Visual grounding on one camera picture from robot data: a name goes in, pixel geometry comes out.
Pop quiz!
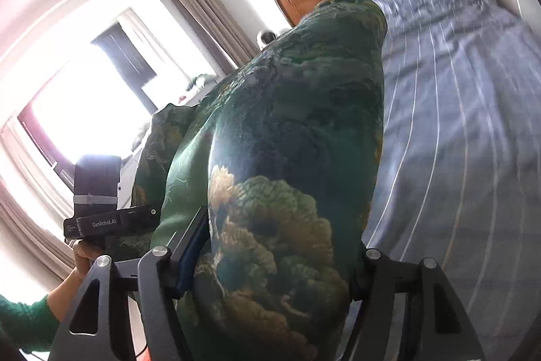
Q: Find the person's left hand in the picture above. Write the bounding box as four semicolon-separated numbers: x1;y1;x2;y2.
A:
63;240;102;296

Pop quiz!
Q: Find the person's left forearm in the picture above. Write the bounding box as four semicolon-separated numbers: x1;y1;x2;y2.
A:
0;276;76;353

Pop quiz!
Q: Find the green printed silk garment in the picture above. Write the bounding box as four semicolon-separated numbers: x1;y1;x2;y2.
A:
130;0;387;361

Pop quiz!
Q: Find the white desk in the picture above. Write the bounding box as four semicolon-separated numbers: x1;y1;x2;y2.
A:
169;73;220;108

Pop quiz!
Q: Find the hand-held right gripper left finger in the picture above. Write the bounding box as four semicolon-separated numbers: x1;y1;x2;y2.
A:
46;206;210;361

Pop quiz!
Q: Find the blue striped bed sheet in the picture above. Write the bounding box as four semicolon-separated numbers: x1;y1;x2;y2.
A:
351;0;541;361

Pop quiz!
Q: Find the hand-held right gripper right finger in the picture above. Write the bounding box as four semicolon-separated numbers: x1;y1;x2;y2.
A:
338;247;487;361

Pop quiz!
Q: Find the white security camera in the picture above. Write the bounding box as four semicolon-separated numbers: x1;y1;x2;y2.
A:
258;29;280;47

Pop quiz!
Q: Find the window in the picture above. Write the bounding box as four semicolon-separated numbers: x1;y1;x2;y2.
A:
19;0;220;184

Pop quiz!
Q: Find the beige curtain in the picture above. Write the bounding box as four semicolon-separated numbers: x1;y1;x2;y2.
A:
148;0;258;70
0;120;83;281

